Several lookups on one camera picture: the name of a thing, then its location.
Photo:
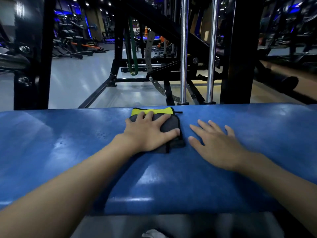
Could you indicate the black gym equipment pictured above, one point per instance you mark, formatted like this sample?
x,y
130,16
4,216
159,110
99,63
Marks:
x,y
289,27

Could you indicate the perforated steel adjustment arc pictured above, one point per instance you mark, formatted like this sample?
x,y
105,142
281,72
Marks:
x,y
149,52

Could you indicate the person's right hand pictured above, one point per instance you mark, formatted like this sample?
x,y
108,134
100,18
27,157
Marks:
x,y
220,151

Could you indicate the chrome guide rod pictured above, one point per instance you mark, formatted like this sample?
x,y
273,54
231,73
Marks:
x,y
212,52
184,52

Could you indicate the person's left hand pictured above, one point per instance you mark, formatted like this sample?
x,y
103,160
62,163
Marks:
x,y
146,136

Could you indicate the blue padded bench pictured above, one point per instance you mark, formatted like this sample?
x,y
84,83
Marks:
x,y
62,151

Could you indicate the black weight machine frame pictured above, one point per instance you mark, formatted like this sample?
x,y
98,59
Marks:
x,y
117,59

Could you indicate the person's right forearm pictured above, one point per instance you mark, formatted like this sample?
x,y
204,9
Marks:
x,y
284,183

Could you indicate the black machine column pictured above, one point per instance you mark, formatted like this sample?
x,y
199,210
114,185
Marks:
x,y
241,52

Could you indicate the grey and yellow cleaning cloth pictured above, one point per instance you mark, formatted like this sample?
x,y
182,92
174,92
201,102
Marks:
x,y
173,123

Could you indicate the black upright post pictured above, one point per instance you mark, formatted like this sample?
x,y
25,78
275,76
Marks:
x,y
37,91

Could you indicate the black foam roller pad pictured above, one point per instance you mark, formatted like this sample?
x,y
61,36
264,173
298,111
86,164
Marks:
x,y
287,84

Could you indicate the green resistance band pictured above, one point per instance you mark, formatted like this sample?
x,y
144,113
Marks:
x,y
132,54

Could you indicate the person's left forearm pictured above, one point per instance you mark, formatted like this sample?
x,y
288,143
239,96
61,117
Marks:
x,y
62,193

